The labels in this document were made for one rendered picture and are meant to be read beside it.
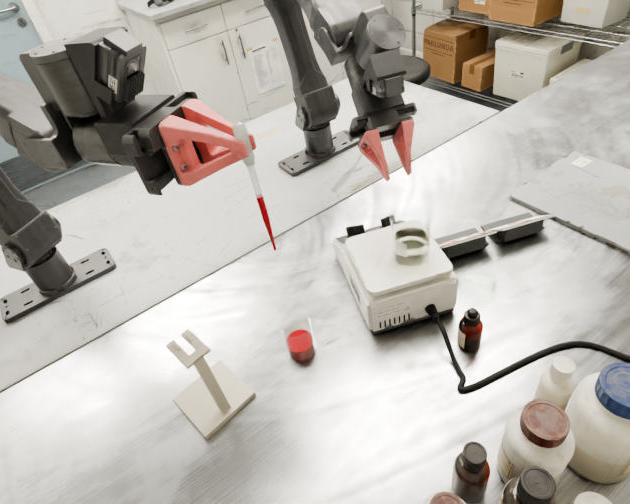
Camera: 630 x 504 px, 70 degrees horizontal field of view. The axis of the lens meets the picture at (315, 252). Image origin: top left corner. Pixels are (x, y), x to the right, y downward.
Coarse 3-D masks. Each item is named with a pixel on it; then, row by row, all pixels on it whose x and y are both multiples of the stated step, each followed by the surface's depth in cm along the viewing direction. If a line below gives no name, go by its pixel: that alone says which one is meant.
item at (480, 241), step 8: (464, 232) 76; (472, 232) 76; (496, 232) 70; (440, 240) 75; (448, 240) 75; (464, 240) 69; (472, 240) 71; (480, 240) 71; (448, 248) 70; (456, 248) 71; (464, 248) 71; (472, 248) 72; (480, 248) 72; (448, 256) 72
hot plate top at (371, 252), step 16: (352, 240) 66; (368, 240) 66; (384, 240) 65; (432, 240) 63; (352, 256) 64; (368, 256) 63; (384, 256) 63; (432, 256) 61; (368, 272) 61; (384, 272) 60; (400, 272) 60; (416, 272) 59; (432, 272) 59; (448, 272) 59; (368, 288) 59; (384, 288) 58; (400, 288) 58
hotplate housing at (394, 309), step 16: (336, 240) 74; (352, 272) 64; (352, 288) 68; (416, 288) 60; (432, 288) 60; (448, 288) 60; (368, 304) 59; (384, 304) 59; (400, 304) 60; (416, 304) 61; (432, 304) 62; (448, 304) 63; (368, 320) 61; (384, 320) 61; (400, 320) 62; (416, 320) 64
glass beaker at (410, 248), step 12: (408, 204) 59; (396, 216) 59; (408, 216) 60; (420, 216) 59; (396, 228) 56; (396, 240) 58; (408, 240) 56; (420, 240) 57; (396, 252) 59; (408, 252) 58; (420, 252) 58; (396, 264) 61; (408, 264) 59; (420, 264) 59
